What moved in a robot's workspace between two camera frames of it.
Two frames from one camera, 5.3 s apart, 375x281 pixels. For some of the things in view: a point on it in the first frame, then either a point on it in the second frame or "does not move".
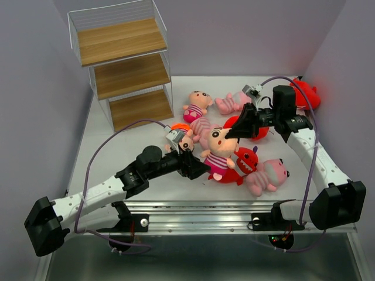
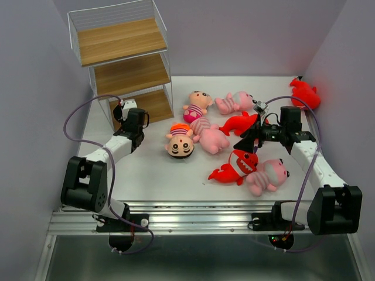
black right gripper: [247, 124] -> [247, 143]
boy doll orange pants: [187, 143] does not move
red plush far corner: [309, 91] does not move
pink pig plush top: [237, 102] does not move
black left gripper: [189, 165] -> [123, 124]
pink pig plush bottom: [270, 174] does not move
